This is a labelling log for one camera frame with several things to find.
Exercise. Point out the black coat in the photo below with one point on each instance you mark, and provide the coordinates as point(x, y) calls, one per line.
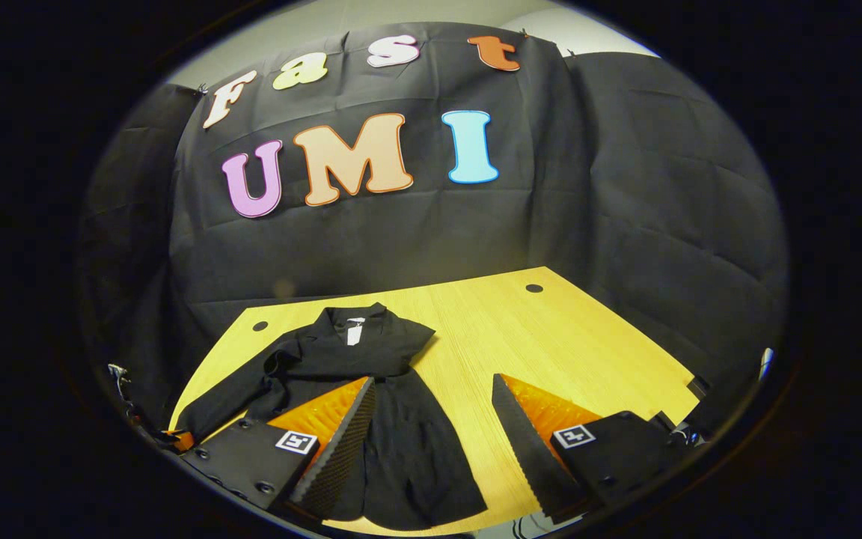
point(341, 352)

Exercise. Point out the small white object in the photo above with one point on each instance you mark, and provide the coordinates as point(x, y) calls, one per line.
point(766, 363)

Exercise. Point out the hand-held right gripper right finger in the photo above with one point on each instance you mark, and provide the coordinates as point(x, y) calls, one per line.
point(528, 457)

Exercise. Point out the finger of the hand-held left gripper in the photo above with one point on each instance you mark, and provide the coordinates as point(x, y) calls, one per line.
point(182, 440)

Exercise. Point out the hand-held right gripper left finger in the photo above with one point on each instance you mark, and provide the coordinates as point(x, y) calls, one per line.
point(345, 442)

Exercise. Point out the black backdrop cloth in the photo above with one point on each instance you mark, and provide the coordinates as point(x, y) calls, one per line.
point(551, 209)

